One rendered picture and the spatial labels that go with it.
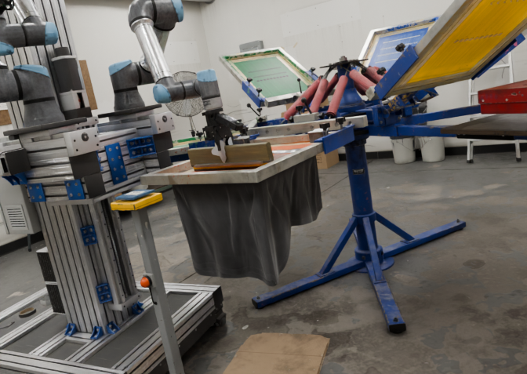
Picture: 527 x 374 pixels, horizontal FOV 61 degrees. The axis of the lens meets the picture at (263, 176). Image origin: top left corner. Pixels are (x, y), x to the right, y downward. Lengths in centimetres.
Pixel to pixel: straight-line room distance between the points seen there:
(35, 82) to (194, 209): 78
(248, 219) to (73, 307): 114
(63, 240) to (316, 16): 508
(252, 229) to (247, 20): 575
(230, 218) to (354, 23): 492
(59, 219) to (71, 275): 28
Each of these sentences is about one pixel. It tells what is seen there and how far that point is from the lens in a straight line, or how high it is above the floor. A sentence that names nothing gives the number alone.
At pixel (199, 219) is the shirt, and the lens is 185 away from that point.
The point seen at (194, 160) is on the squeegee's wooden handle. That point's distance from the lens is 192.
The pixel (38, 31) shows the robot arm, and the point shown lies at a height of 156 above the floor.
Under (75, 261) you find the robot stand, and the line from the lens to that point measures 234.
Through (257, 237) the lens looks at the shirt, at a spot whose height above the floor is 72.
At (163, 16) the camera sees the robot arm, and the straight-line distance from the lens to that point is 204.
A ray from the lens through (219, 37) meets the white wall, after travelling 758.
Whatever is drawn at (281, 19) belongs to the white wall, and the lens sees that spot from 691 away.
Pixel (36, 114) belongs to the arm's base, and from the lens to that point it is 195.
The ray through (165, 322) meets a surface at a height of 48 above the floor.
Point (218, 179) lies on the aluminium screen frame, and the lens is 159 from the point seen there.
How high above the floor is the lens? 126
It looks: 11 degrees down
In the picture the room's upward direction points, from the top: 10 degrees counter-clockwise
